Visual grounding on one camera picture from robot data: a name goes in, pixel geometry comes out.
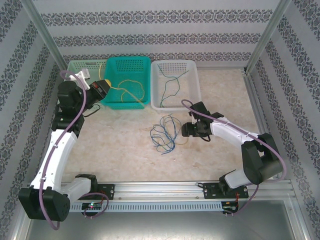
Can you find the aluminium frame post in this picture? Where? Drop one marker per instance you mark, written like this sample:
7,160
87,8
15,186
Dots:
270,35
45,35

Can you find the teal plastic basket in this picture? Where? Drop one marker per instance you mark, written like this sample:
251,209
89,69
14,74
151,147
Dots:
127,75

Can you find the aluminium left frame post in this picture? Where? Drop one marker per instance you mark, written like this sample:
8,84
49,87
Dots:
45,35

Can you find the right circuit board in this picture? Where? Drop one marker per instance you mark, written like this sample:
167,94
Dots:
230,208

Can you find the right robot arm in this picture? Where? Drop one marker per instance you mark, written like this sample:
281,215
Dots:
230,132

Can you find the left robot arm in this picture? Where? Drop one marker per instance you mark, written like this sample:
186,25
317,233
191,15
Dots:
62,150

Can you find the aluminium front rail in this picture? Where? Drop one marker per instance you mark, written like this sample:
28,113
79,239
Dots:
155,188

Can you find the white plastic basket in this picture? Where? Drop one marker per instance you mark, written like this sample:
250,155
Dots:
185,100

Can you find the light green plastic basket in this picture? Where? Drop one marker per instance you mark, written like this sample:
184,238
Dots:
82,65

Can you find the left circuit board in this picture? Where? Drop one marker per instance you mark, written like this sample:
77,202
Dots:
92,206

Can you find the black left mount plate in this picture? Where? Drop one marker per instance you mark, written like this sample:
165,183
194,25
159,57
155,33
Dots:
106,191

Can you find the grey metal panel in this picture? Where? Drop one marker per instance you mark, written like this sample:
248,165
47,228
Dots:
162,225

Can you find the black mount plate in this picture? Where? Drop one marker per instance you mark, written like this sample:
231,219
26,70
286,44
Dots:
212,191
106,191

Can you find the aluminium right frame post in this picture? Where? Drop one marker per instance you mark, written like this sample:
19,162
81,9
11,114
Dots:
270,35

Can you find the circuit board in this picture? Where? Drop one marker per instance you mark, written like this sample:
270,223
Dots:
92,206
230,208

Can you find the black right mount plate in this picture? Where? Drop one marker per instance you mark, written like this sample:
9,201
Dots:
212,191

